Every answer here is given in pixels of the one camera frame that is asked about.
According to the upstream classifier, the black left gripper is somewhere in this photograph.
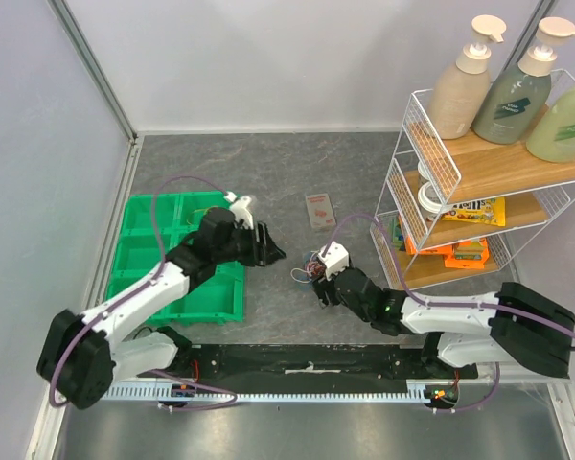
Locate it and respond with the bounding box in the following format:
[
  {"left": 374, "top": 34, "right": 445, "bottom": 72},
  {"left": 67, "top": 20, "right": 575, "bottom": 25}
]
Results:
[{"left": 214, "top": 219, "right": 285, "bottom": 266}]

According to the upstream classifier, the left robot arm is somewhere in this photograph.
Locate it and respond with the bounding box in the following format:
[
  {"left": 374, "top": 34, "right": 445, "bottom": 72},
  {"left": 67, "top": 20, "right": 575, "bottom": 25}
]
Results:
[{"left": 36, "top": 206, "right": 286, "bottom": 410}]

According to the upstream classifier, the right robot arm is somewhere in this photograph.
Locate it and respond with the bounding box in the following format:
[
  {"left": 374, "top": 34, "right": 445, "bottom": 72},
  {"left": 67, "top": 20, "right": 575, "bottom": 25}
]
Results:
[{"left": 312, "top": 266, "right": 575, "bottom": 379}]

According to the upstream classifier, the green snack box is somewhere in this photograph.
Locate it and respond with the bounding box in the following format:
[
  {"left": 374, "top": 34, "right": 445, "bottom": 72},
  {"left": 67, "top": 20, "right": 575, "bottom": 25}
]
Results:
[{"left": 388, "top": 217, "right": 406, "bottom": 252}]

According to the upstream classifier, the green divided plastic bin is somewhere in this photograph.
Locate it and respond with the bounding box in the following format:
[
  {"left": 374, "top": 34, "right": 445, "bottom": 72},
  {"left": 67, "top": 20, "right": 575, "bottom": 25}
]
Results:
[{"left": 105, "top": 191, "right": 245, "bottom": 327}]

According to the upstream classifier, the white yogurt cup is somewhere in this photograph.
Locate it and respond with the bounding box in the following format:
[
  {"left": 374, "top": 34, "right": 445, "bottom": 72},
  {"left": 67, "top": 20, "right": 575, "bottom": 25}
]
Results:
[{"left": 417, "top": 161, "right": 449, "bottom": 215}]

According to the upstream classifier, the orange snack packet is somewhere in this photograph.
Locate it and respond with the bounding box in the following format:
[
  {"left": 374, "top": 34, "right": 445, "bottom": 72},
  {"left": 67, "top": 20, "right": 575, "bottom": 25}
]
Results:
[{"left": 399, "top": 217, "right": 493, "bottom": 270}]

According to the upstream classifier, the yellow candy bag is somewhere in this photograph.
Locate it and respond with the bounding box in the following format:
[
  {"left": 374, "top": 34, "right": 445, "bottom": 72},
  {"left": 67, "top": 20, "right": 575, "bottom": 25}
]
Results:
[{"left": 442, "top": 197, "right": 506, "bottom": 227}]

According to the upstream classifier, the beige pump bottle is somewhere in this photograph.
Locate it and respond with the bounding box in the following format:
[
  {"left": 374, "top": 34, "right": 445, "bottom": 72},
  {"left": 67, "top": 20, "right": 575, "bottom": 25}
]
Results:
[{"left": 426, "top": 14, "right": 507, "bottom": 140}]

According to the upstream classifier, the grey-green pump bottle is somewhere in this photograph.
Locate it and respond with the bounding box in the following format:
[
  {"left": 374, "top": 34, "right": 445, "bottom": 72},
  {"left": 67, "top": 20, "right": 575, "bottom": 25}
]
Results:
[{"left": 471, "top": 16, "right": 575, "bottom": 145}]

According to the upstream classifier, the light green pump bottle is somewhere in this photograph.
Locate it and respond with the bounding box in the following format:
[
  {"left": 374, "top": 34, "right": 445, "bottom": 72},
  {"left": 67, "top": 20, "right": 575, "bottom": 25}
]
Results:
[{"left": 526, "top": 86, "right": 575, "bottom": 163}]

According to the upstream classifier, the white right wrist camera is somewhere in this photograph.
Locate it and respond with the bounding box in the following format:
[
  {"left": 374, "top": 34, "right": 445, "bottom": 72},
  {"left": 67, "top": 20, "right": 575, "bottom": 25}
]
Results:
[{"left": 318, "top": 241, "right": 350, "bottom": 280}]

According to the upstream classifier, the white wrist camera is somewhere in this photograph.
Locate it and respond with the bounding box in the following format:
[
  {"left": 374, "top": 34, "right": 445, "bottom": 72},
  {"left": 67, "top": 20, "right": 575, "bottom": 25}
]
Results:
[
  {"left": 318, "top": 241, "right": 350, "bottom": 280},
  {"left": 224, "top": 191, "right": 256, "bottom": 229}
]

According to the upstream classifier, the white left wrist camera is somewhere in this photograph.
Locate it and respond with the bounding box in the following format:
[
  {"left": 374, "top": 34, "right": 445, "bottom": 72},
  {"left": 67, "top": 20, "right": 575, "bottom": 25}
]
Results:
[{"left": 224, "top": 191, "right": 256, "bottom": 229}]

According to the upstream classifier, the aluminium slotted rail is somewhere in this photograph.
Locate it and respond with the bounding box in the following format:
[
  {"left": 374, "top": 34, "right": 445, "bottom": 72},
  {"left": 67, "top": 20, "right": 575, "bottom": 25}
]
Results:
[{"left": 102, "top": 379, "right": 441, "bottom": 403}]

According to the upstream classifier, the purple left arm hose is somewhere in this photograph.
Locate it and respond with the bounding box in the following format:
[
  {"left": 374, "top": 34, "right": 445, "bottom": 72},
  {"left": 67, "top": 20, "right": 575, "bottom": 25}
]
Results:
[{"left": 47, "top": 175, "right": 241, "bottom": 412}]

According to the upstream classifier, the white wire shelf rack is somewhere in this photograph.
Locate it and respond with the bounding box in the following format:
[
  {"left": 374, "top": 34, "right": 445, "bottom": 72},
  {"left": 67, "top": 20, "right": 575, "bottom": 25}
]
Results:
[{"left": 370, "top": 89, "right": 575, "bottom": 289}]

